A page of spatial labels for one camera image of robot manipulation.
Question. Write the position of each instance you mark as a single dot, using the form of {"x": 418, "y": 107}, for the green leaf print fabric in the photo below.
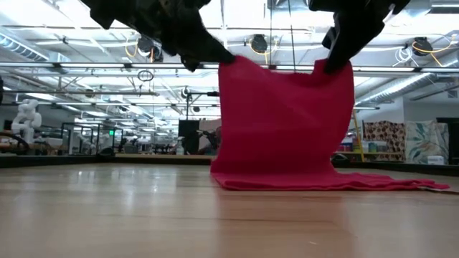
{"x": 426, "y": 141}

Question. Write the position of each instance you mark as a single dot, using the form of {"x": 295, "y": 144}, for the black stand frame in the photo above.
{"x": 79, "y": 123}

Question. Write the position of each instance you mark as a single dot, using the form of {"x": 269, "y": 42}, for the pink hanging cloth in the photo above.
{"x": 208, "y": 123}

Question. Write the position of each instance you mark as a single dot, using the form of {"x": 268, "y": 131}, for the small white box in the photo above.
{"x": 435, "y": 160}

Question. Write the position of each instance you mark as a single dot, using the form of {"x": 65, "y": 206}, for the person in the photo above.
{"x": 215, "y": 138}

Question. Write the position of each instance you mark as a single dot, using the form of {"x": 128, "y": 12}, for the brown floral fabric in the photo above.
{"x": 387, "y": 138}

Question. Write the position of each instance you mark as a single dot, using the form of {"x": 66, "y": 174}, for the white robot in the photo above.
{"x": 27, "y": 118}

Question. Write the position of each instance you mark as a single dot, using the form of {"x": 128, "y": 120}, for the black rig frame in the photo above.
{"x": 211, "y": 94}

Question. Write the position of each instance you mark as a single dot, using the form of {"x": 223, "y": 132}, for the dark cabinet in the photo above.
{"x": 453, "y": 139}

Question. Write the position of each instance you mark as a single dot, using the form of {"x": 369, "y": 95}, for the red cloth napkin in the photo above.
{"x": 283, "y": 125}

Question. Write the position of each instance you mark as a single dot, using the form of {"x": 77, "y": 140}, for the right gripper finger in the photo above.
{"x": 353, "y": 32}
{"x": 329, "y": 39}

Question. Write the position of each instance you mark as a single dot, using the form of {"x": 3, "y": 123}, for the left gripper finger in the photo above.
{"x": 193, "y": 43}
{"x": 191, "y": 66}

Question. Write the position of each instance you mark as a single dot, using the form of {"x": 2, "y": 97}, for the shelf with coloured containers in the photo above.
{"x": 373, "y": 147}

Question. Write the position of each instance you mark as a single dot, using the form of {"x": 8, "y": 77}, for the black panel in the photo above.
{"x": 188, "y": 134}

